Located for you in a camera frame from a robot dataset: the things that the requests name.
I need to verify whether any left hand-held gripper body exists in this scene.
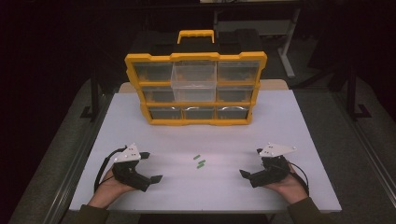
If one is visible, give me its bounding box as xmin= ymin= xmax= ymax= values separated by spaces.
xmin=111 ymin=143 xmax=152 ymax=192

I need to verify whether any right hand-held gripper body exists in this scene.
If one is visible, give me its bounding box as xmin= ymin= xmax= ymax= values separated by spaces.
xmin=248 ymin=142 xmax=298 ymax=189

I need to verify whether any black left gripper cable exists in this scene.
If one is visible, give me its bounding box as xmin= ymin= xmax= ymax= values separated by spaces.
xmin=93 ymin=145 xmax=128 ymax=193

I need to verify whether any person's left hand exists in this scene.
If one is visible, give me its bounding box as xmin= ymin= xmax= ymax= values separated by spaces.
xmin=88 ymin=168 xmax=137 ymax=209

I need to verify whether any black metal stand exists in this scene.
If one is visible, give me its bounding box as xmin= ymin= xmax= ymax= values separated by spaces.
xmin=345 ymin=63 xmax=373 ymax=121
xmin=79 ymin=76 xmax=105 ymax=122

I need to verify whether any metal floor rail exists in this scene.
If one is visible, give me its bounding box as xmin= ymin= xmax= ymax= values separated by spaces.
xmin=332 ymin=91 xmax=396 ymax=197
xmin=49 ymin=92 xmax=114 ymax=224

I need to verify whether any set of clear organizer drawers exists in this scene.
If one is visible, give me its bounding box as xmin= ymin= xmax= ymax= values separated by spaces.
xmin=133 ymin=60 xmax=262 ymax=121

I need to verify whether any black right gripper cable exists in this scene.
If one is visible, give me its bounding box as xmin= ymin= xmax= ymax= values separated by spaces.
xmin=288 ymin=161 xmax=310 ymax=197

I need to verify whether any clear plastic drawer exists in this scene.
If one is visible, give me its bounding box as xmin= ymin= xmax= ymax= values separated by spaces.
xmin=170 ymin=60 xmax=219 ymax=104

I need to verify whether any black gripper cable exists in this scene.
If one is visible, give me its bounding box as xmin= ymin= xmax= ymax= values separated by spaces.
xmin=93 ymin=145 xmax=128 ymax=193
xmin=288 ymin=161 xmax=310 ymax=197

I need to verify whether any white metal desk frame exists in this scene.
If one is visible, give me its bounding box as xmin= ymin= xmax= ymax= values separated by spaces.
xmin=213 ymin=8 xmax=303 ymax=79

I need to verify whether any yellow black organizer cabinet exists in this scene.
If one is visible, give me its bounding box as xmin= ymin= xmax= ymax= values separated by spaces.
xmin=124 ymin=28 xmax=268 ymax=127

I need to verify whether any person's right hand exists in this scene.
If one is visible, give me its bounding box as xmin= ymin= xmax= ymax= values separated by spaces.
xmin=264 ymin=162 xmax=309 ymax=205

